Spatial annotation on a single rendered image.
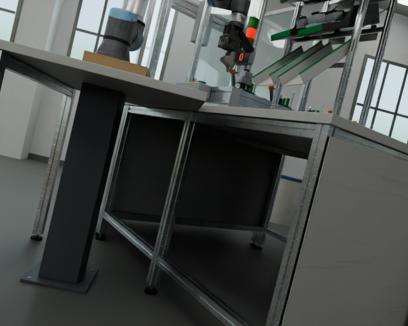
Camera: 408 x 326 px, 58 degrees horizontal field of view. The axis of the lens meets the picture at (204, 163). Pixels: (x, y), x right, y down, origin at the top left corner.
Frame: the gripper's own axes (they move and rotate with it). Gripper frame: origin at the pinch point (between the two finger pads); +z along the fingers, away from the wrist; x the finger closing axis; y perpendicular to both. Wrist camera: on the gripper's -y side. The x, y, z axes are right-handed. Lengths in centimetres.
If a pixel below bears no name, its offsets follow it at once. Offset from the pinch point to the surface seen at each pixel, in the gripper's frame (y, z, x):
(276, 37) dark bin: -1.7, -13.2, 24.4
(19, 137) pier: 24, 79, -377
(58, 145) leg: 51, 54, -64
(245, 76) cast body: -7.9, 0.7, 2.2
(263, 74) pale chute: -2.7, 2.0, 20.9
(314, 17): -0.6, -17.8, 43.0
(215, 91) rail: 8.1, 12.4, 4.7
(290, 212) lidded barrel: -255, 89, -163
